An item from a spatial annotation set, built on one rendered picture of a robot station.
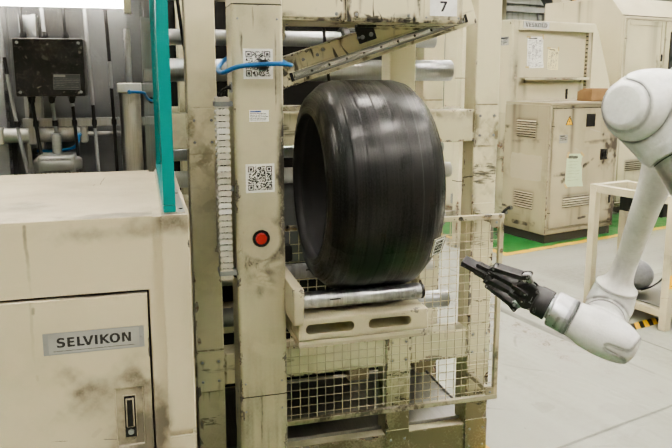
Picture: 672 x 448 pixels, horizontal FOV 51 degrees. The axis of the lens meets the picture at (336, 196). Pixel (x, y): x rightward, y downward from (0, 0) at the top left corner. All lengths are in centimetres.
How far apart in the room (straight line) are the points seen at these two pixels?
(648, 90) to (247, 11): 95
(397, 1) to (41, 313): 143
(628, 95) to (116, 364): 100
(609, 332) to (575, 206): 501
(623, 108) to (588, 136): 534
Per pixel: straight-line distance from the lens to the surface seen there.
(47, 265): 115
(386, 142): 171
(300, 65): 223
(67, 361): 119
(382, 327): 189
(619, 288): 186
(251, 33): 180
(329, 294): 185
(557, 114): 640
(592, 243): 480
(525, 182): 658
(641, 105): 137
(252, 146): 180
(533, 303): 176
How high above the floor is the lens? 148
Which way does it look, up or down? 10 degrees down
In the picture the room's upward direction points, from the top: straight up
